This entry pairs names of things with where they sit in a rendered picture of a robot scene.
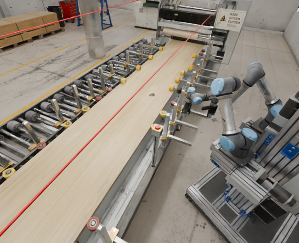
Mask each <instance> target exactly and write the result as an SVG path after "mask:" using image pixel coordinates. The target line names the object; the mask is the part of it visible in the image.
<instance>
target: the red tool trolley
mask: <svg viewBox="0 0 299 243"><path fill-rule="evenodd" d="M59 5H60V6H61V7H62V12H63V13H62V14H63V18H64V19H67V18H71V17H74V18H71V22H72V23H74V22H73V20H74V19H75V18H77V17H75V16H77V7H76V0H73V1H69V0H63V1H59Z"/></svg>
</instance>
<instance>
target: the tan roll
mask: <svg viewBox="0 0 299 243"><path fill-rule="evenodd" d="M160 31H163V34H168V35H174V36H179V37H185V38H189V37H190V36H191V35H192V34H193V33H194V32H188V31H183V30H177V29H171V28H165V27H164V29H160ZM198 38H203V39H208V40H209V39H210V38H208V37H203V36H199V33H194V34H193V35H192V36H191V37H190V39H195V40H197V39H198Z"/></svg>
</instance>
